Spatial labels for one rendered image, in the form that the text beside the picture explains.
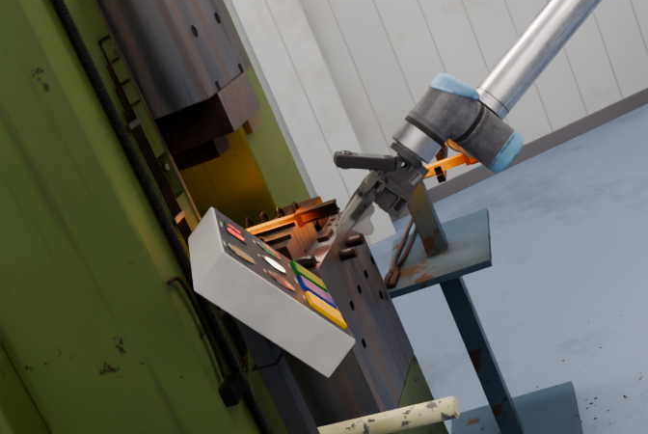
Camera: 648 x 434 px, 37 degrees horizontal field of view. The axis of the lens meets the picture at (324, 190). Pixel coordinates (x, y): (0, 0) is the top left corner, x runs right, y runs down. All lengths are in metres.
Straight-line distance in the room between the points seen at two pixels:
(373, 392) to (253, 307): 0.78
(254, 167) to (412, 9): 2.76
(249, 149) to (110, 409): 0.78
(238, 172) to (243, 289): 1.03
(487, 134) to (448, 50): 3.42
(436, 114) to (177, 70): 0.60
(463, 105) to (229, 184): 0.95
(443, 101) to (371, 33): 3.34
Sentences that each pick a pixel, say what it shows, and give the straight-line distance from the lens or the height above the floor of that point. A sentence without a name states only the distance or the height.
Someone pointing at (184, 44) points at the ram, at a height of 1.49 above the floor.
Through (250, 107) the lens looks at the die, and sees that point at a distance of 2.29.
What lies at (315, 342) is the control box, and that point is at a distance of 1.65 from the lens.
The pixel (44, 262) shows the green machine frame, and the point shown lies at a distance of 2.10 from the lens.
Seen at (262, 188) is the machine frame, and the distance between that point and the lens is 2.59.
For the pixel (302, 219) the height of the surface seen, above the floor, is 1.00.
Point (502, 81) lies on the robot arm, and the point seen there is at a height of 1.18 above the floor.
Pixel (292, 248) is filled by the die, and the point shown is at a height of 0.96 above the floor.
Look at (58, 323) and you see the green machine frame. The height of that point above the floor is 1.07.
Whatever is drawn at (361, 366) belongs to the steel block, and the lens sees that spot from 2.30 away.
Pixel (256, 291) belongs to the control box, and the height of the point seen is 1.11.
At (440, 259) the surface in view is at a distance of 2.71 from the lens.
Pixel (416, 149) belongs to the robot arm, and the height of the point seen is 1.16.
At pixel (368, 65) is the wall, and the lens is 5.17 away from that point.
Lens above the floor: 1.61
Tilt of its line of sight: 14 degrees down
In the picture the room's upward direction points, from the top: 24 degrees counter-clockwise
